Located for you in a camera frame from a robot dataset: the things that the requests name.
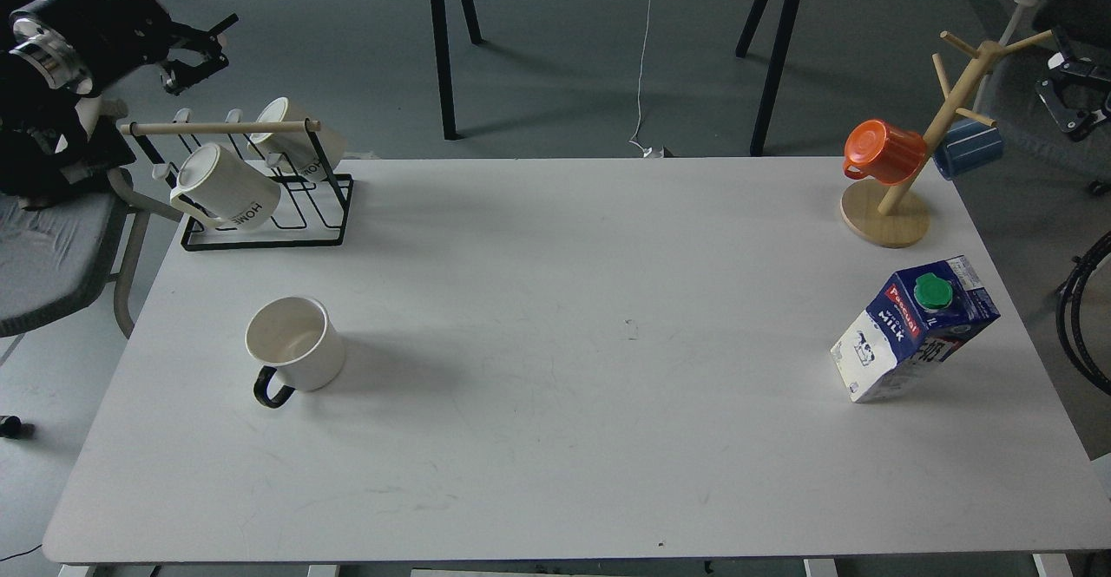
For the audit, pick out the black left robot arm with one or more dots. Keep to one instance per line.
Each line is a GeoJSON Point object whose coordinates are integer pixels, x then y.
{"type": "Point", "coordinates": [56, 143]}

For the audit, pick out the white mug front on rack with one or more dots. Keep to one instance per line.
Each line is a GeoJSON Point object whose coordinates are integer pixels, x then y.
{"type": "Point", "coordinates": [217, 188]}

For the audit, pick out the black table legs left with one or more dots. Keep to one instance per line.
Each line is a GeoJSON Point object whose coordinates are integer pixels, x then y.
{"type": "Point", "coordinates": [441, 46]}

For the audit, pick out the white mug rear on rack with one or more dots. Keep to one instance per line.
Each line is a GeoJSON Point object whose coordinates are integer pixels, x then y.
{"type": "Point", "coordinates": [301, 155]}

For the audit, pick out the blue mug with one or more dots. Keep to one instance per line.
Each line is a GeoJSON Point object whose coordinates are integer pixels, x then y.
{"type": "Point", "coordinates": [968, 145]}

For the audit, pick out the white mug on rack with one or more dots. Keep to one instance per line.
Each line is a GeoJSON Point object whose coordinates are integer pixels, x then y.
{"type": "Point", "coordinates": [301, 155]}
{"type": "Point", "coordinates": [217, 188]}

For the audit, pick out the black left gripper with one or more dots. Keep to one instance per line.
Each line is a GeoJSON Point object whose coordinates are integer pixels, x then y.
{"type": "Point", "coordinates": [87, 45]}

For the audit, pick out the black table legs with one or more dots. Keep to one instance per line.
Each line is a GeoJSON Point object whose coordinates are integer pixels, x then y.
{"type": "Point", "coordinates": [775, 63]}
{"type": "Point", "coordinates": [441, 46]}

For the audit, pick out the wooden mug tree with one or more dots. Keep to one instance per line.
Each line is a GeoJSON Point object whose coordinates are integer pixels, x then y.
{"type": "Point", "coordinates": [893, 216]}

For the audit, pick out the white mug black handle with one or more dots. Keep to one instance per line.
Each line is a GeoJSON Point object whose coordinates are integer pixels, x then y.
{"type": "Point", "coordinates": [297, 346]}

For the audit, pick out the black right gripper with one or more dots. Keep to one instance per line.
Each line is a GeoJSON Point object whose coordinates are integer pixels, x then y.
{"type": "Point", "coordinates": [1068, 71]}

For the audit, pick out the grey office chair right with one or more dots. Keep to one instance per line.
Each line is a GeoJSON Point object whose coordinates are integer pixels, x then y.
{"type": "Point", "coordinates": [1081, 29]}

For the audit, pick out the orange mug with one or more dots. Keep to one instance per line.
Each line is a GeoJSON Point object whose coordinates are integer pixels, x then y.
{"type": "Point", "coordinates": [886, 153]}

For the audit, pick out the black wire mug rack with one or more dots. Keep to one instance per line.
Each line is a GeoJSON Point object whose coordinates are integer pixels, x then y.
{"type": "Point", "coordinates": [309, 214]}

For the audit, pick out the blue white milk carton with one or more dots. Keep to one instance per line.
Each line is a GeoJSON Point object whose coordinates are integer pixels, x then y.
{"type": "Point", "coordinates": [919, 317]}

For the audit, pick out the black table legs right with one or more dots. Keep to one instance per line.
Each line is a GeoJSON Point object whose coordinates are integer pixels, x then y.
{"type": "Point", "coordinates": [775, 63]}

